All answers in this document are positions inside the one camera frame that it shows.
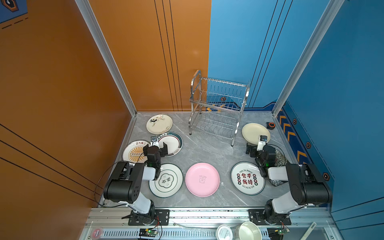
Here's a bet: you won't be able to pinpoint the pink tape roll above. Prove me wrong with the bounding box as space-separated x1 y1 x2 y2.
90 228 104 240

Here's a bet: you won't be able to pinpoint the dark square floral plate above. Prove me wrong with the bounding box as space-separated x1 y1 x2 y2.
264 146 287 187

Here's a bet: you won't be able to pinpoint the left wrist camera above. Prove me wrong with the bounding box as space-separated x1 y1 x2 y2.
150 136 159 147

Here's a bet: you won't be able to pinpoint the steel two-tier dish rack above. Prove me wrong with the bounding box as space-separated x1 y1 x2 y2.
189 70 250 146

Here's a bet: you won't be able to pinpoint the plain cream plate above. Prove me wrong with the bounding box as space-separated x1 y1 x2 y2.
242 123 271 145

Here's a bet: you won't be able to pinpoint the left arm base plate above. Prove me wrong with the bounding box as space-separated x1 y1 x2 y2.
128 209 170 227

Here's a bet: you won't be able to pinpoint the pink plate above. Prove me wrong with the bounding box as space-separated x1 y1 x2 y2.
185 163 221 198

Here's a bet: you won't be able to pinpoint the green circuit board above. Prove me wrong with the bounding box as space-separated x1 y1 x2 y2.
139 229 159 239
273 228 290 239

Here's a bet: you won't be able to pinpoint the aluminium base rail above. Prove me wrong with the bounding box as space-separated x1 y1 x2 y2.
79 207 343 240

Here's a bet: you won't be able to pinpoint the white plate dark green rim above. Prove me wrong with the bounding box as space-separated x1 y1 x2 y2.
158 132 183 157

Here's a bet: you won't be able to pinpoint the white bowl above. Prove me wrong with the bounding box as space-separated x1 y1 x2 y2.
234 222 262 240

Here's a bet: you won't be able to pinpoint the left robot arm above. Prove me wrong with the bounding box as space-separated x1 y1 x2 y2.
104 144 168 225

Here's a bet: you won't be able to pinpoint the white plate orange sunburst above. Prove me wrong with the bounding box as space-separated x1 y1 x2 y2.
122 140 149 164

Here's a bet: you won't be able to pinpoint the black orange tape roll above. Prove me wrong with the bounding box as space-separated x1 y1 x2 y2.
267 122 276 130

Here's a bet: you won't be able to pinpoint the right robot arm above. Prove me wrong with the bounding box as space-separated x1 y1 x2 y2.
246 144 333 225

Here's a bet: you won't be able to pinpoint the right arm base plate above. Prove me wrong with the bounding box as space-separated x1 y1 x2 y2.
248 209 292 226

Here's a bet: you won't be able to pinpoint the green circuit board right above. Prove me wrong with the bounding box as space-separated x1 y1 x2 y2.
273 228 290 239

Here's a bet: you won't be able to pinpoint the white stick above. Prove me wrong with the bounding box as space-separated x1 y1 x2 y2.
300 222 317 240

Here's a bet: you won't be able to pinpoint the white plate red chinese characters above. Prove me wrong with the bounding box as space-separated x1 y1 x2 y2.
231 162 265 196

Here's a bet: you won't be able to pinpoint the white round lid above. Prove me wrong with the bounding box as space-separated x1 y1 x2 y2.
216 225 234 240

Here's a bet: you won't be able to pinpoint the cream plate with panda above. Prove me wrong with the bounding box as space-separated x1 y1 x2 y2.
146 114 173 135

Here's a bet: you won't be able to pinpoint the white plate green flower outline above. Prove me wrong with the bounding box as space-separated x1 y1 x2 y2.
149 164 184 198

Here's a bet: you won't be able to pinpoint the green circuit board left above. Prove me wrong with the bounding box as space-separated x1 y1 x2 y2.
139 229 159 239

